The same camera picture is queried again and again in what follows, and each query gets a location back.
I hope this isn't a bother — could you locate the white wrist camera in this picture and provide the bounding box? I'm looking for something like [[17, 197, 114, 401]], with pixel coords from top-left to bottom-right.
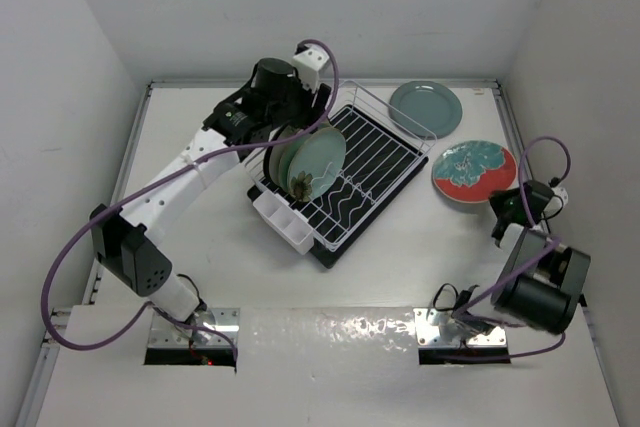
[[545, 186, 569, 214], [291, 44, 330, 92]]

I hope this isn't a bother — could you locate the plain teal plate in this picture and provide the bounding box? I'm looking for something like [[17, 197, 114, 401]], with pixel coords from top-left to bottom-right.
[[389, 81, 463, 139]]

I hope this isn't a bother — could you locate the white wire dish rack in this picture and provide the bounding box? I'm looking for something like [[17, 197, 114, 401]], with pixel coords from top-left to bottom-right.
[[244, 81, 437, 255]]

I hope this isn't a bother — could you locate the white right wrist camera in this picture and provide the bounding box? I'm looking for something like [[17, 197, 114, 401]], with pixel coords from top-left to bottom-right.
[[545, 186, 569, 214]]

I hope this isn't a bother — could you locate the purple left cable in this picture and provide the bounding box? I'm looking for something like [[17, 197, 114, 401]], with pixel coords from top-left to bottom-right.
[[40, 38, 341, 363]]

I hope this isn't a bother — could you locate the green plate with flower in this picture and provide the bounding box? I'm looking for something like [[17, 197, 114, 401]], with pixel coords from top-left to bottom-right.
[[287, 127, 346, 203], [279, 134, 312, 194]]

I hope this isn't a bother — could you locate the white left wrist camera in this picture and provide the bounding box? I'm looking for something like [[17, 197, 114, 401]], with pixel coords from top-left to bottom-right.
[[291, 44, 330, 92]]

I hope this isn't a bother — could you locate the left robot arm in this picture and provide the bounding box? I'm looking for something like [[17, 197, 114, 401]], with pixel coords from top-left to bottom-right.
[[91, 47, 333, 322]]

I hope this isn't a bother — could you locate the cream plate with branch design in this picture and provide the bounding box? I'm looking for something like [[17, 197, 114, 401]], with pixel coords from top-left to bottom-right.
[[263, 126, 298, 186]]

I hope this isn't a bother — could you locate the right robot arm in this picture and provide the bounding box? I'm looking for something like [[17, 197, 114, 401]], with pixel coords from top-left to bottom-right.
[[480, 180, 591, 335]]

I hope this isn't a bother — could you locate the black drip tray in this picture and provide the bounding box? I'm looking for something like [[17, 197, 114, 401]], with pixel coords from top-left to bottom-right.
[[245, 104, 428, 269]]

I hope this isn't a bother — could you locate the red and teal plate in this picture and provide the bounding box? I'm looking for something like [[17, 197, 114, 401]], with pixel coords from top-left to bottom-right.
[[431, 140, 517, 204]]

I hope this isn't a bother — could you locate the white cutlery holder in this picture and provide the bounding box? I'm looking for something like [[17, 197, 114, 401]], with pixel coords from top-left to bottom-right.
[[253, 191, 314, 255]]

